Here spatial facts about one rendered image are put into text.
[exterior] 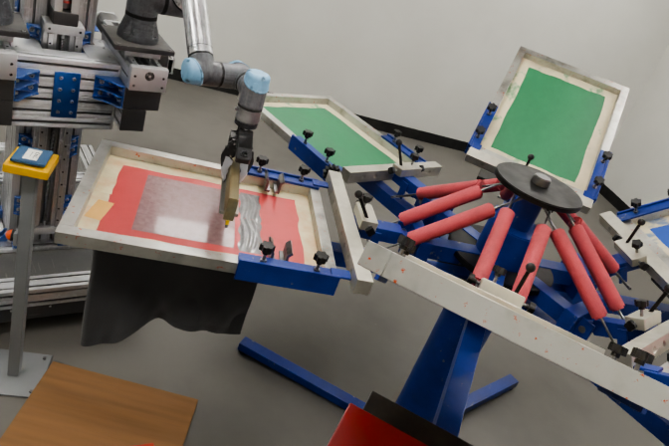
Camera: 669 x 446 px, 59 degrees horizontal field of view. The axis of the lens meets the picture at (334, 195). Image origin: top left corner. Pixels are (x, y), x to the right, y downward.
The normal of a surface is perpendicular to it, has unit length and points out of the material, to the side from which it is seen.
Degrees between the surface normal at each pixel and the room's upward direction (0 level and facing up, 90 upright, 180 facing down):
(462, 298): 58
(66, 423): 0
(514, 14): 90
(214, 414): 0
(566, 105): 32
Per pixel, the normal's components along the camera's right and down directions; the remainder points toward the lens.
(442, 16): 0.13, 0.50
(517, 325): -0.14, -0.17
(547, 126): 0.07, -0.55
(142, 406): 0.30, -0.84
